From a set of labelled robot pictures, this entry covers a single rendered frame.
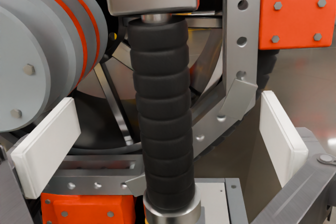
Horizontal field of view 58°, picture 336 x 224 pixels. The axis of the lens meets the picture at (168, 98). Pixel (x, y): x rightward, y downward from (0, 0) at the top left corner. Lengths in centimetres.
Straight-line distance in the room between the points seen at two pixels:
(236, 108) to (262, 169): 113
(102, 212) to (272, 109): 42
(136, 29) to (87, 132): 50
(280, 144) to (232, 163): 140
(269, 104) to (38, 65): 19
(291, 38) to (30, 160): 33
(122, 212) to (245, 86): 29
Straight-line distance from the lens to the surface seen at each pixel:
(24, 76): 30
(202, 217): 98
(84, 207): 56
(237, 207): 123
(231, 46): 40
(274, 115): 18
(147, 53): 17
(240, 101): 42
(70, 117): 22
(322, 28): 42
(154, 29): 17
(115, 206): 54
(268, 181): 148
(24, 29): 28
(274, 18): 40
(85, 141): 63
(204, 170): 152
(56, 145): 20
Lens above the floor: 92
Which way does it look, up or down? 24 degrees down
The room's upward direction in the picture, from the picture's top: 4 degrees counter-clockwise
